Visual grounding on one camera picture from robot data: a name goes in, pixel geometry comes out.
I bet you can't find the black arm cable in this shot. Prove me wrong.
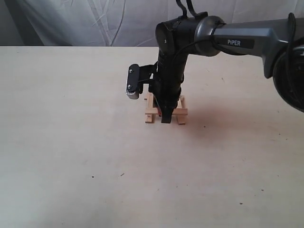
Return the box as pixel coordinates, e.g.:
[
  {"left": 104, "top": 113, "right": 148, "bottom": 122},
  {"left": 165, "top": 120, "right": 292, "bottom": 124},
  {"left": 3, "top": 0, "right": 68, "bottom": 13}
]
[{"left": 136, "top": 0, "right": 300, "bottom": 107}]

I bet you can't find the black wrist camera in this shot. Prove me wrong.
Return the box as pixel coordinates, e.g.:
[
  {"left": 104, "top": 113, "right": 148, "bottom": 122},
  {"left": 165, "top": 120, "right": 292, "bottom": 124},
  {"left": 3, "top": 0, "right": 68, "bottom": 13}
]
[{"left": 125, "top": 63, "right": 157, "bottom": 100}]

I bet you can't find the white backdrop cloth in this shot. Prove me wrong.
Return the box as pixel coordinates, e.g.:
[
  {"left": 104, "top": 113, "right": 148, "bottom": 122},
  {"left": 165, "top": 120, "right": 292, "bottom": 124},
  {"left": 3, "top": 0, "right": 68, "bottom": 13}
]
[{"left": 0, "top": 0, "right": 304, "bottom": 47}]

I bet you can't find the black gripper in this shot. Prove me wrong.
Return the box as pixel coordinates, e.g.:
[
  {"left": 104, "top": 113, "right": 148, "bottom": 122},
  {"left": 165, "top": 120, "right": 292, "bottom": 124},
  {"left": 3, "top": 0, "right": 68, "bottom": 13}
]
[{"left": 148, "top": 76, "right": 183, "bottom": 124}]

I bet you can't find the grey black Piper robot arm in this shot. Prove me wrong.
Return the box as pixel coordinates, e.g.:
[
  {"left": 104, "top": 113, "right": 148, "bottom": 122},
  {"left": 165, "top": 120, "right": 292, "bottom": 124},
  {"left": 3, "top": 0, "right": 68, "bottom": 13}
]
[{"left": 149, "top": 13, "right": 304, "bottom": 124}]

